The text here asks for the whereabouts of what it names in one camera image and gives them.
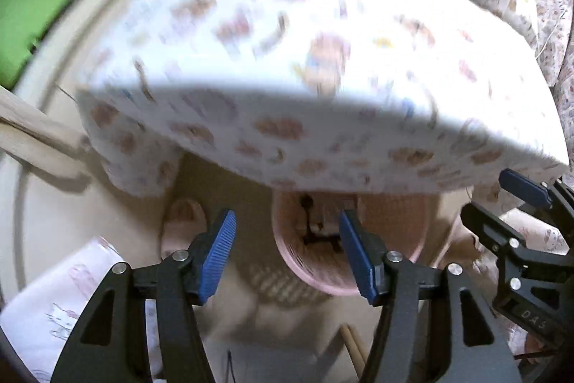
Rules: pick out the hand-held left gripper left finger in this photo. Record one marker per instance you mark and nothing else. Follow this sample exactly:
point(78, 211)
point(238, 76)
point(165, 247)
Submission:
point(217, 257)

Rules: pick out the black measuring spoon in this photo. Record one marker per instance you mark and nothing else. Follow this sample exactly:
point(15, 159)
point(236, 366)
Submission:
point(308, 226)

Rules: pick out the bear print cloth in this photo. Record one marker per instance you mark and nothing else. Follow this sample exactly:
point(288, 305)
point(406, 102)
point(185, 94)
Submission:
point(314, 73)

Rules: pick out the wooden slat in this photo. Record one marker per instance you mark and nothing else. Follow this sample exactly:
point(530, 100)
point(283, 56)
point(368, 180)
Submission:
point(36, 131)

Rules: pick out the pink slipper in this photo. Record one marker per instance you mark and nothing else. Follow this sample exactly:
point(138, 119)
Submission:
point(184, 226)

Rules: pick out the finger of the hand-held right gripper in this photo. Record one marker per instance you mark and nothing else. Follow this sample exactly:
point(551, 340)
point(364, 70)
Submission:
point(524, 188)
point(493, 235)

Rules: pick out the wooden stick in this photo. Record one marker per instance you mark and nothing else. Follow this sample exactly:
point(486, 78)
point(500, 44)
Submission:
point(354, 351)

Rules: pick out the pink floral curtain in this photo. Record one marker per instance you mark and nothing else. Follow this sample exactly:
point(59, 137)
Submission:
point(558, 51)

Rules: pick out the white printed pajama pants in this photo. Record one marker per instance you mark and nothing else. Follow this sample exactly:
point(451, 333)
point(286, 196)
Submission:
point(49, 302)

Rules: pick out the cream shelf unit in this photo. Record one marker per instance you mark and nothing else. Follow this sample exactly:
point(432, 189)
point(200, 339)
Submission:
point(54, 208)

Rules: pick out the pink plastic basket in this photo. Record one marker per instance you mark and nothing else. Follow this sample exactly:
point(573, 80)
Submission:
point(394, 230)

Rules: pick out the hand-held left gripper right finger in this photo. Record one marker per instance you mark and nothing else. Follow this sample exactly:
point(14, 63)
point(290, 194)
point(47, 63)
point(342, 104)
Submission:
point(358, 257)

